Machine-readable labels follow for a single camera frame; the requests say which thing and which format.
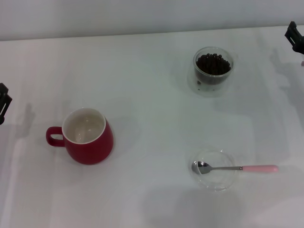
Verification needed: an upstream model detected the red ceramic mug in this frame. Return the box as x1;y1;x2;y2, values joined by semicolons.
46;107;114;165

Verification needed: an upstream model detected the pink-handled metal spoon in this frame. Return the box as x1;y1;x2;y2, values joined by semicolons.
191;161;279;176

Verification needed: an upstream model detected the clear glass saucer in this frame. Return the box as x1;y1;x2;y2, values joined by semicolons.
186;148;239;192

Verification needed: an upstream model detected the pile of coffee beans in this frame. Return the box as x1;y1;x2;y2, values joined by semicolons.
196;53;231;85

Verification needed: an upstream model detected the clear double-wall glass cup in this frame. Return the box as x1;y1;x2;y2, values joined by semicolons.
187;47;235;97

